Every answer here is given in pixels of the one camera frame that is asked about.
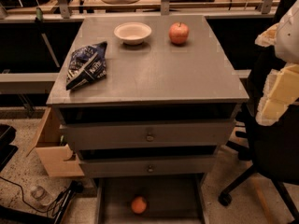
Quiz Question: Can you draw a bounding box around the red apple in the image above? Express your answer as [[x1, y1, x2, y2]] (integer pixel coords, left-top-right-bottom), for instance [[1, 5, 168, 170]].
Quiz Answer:
[[168, 22, 189, 45]]

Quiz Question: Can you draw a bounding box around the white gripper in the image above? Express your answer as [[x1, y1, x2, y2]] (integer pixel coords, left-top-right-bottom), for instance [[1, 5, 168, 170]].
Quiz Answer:
[[255, 23, 299, 126]]

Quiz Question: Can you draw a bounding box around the clear plastic bottle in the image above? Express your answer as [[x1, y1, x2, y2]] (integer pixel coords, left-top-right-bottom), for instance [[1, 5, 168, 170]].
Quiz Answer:
[[30, 185, 52, 206]]

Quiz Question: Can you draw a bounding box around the orange fruit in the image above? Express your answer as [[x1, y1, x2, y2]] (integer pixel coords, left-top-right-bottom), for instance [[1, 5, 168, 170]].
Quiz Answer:
[[131, 196, 148, 215]]

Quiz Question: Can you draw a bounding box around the black floor cable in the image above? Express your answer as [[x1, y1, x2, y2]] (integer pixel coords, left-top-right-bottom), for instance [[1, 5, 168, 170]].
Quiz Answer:
[[0, 175, 84, 218]]

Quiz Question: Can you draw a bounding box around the grey drawer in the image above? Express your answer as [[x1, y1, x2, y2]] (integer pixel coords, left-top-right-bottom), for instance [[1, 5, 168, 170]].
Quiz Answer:
[[60, 119, 235, 151], [94, 175, 209, 224], [79, 155, 216, 178]]

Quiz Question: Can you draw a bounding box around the black office chair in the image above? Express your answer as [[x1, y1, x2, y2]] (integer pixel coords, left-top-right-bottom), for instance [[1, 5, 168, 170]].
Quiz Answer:
[[218, 0, 299, 224]]

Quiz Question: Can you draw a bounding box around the wooden shelf with metal posts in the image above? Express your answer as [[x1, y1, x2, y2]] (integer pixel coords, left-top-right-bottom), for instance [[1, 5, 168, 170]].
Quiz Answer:
[[0, 0, 280, 21]]

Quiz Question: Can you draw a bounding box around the black case on floor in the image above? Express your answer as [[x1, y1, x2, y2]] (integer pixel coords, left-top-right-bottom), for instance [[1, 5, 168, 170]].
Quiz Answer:
[[0, 124, 18, 172]]

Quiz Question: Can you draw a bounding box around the white paper bowl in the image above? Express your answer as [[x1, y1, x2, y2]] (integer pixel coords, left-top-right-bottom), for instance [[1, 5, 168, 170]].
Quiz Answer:
[[114, 22, 151, 46]]

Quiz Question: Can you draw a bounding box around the cardboard box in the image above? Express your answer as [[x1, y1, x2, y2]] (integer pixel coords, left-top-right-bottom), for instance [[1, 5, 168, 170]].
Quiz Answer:
[[27, 107, 84, 177]]

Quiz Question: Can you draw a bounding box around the grey bottom drawer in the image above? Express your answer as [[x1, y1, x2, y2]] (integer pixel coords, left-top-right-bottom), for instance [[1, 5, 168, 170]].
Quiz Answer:
[[94, 175, 209, 224]]

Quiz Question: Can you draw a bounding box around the blue chip bag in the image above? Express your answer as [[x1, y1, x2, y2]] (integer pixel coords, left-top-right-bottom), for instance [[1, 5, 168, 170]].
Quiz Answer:
[[66, 41, 107, 90]]

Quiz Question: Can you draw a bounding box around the grey top drawer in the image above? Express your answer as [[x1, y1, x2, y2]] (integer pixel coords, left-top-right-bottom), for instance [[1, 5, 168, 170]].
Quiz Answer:
[[60, 119, 235, 151]]

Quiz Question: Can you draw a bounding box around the grey drawer cabinet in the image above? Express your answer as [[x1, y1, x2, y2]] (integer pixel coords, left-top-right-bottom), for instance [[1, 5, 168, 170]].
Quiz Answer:
[[46, 14, 249, 187]]

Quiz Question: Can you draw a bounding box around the grey middle drawer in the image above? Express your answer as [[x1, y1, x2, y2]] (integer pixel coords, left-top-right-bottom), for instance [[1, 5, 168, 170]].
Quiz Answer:
[[79, 155, 216, 178]]

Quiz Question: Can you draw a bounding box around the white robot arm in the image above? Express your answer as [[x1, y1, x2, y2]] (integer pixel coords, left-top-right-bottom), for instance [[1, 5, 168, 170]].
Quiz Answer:
[[255, 0, 299, 126]]

